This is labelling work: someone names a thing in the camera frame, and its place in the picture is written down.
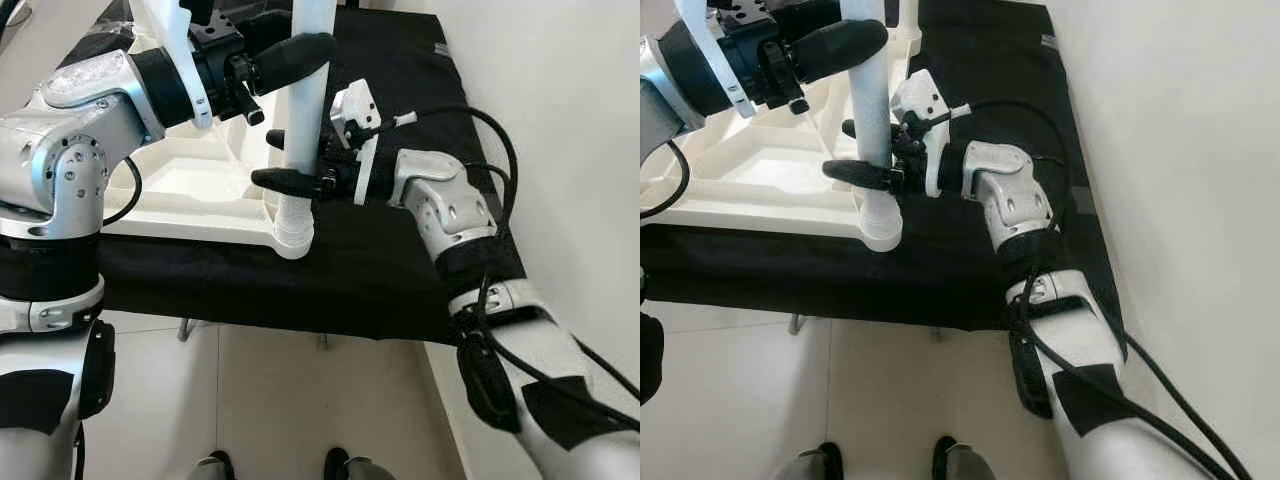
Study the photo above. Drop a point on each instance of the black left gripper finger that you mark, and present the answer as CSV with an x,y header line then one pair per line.
x,y
295,62
268,25
842,50
815,12

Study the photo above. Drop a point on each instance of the white plastic table leg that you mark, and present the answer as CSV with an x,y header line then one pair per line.
x,y
907,20
872,120
305,120

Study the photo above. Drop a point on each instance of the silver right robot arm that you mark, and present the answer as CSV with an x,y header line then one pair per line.
x,y
440,200
1010,190

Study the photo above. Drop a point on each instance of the white plastic children table top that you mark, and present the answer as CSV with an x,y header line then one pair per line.
x,y
760,180
190,190

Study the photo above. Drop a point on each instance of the black cloth mat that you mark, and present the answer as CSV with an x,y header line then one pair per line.
x,y
380,270
1000,60

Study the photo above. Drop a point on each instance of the silver right robot leg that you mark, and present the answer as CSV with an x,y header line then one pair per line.
x,y
355,468
960,465

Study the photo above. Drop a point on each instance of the silver robot leg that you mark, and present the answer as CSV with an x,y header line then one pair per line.
x,y
215,468
960,465
355,468

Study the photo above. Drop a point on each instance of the silver left robot leg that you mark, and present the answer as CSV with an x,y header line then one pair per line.
x,y
215,468

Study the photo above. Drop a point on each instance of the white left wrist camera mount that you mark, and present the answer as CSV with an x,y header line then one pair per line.
x,y
175,50
715,50

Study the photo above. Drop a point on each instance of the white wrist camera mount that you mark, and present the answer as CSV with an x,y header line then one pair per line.
x,y
175,50
925,105
355,110
715,50

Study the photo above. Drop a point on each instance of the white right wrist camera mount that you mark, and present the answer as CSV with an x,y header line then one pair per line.
x,y
925,105
355,110

